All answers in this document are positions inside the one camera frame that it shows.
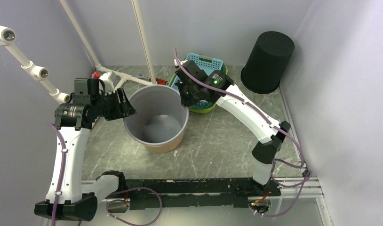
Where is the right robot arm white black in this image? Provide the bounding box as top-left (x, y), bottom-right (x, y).
top-left (174, 60), bottom-right (291, 195)

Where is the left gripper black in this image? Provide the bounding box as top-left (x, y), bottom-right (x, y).
top-left (92, 87), bottom-right (137, 121)

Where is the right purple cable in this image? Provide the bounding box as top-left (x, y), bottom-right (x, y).
top-left (174, 48), bottom-right (313, 188)

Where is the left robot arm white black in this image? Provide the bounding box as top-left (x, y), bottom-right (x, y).
top-left (34, 78), bottom-right (136, 225)

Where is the light blue plastic basket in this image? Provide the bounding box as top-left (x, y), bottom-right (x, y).
top-left (167, 53), bottom-right (228, 91)

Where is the black plastic bucket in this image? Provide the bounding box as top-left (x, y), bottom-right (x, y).
top-left (240, 31), bottom-right (295, 94)

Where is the small red clip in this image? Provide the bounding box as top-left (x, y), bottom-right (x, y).
top-left (156, 78), bottom-right (168, 85)

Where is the aluminium rail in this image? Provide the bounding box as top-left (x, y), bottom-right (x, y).
top-left (74, 177), bottom-right (325, 202)

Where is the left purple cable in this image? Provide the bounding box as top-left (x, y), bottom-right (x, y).
top-left (47, 122), bottom-right (83, 226)

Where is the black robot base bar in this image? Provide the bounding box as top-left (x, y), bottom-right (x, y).
top-left (118, 172), bottom-right (281, 210)

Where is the grey plastic bucket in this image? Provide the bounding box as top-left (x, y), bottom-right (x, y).
top-left (124, 85), bottom-right (189, 145)

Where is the green plastic basket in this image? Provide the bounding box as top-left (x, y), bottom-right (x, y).
top-left (183, 53), bottom-right (228, 114)

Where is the white pvc pipe frame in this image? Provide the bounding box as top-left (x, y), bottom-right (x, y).
top-left (0, 0), bottom-right (158, 103)

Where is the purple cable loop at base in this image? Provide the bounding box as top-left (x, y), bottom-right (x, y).
top-left (105, 187), bottom-right (162, 226)

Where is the orange plastic bucket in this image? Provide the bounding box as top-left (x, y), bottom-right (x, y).
top-left (144, 133), bottom-right (184, 153)

